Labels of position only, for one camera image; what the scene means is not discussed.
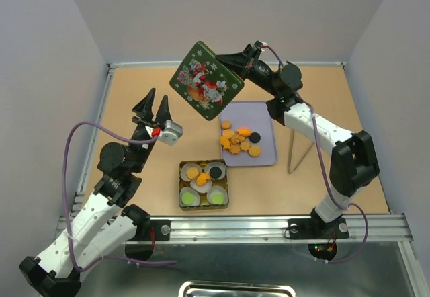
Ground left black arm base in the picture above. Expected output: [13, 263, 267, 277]
[111, 218, 171, 261]

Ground steel tray front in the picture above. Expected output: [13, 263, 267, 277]
[178, 281, 296, 297]

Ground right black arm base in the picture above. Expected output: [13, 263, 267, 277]
[284, 218, 349, 261]

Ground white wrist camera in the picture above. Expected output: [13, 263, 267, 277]
[259, 41, 268, 49]
[151, 120, 183, 146]

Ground white paper cupcake liner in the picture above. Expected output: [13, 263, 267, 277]
[179, 187, 200, 207]
[206, 186, 228, 206]
[204, 161, 226, 181]
[180, 163, 202, 182]
[190, 178, 212, 194]

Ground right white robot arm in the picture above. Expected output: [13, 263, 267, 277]
[240, 41, 380, 237]

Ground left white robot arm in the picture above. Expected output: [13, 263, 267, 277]
[19, 89, 182, 296]

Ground orange swirl meringue cookie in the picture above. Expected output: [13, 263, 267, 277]
[230, 135, 241, 145]

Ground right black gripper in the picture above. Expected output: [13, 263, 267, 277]
[215, 46, 281, 97]

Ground green christmas cookie tin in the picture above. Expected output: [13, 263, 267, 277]
[178, 159, 230, 211]

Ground orange fish cookie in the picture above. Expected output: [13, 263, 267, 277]
[196, 172, 210, 187]
[236, 127, 252, 138]
[220, 136, 231, 150]

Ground gold tin lid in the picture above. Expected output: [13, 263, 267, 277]
[169, 41, 245, 121]

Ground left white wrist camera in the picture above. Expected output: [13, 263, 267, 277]
[151, 120, 183, 146]

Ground plain round tan cookie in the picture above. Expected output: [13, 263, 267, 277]
[221, 120, 231, 130]

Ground black sandwich cookie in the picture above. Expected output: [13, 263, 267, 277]
[249, 132, 261, 144]
[209, 166, 223, 179]

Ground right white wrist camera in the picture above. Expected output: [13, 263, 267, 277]
[259, 41, 268, 49]

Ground tan maple leaf cookie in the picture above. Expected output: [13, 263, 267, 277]
[239, 140, 251, 151]

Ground green sandwich cookie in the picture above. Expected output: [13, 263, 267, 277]
[211, 192, 224, 205]
[181, 192, 195, 206]

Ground steel kitchen tongs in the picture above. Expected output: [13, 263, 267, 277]
[287, 130, 314, 174]

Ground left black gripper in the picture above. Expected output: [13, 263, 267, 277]
[130, 87, 174, 173]

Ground round dotted biscuit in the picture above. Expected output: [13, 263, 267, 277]
[248, 146, 261, 157]
[186, 167, 200, 180]

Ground lilac plastic tray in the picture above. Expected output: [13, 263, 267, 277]
[220, 101, 277, 167]

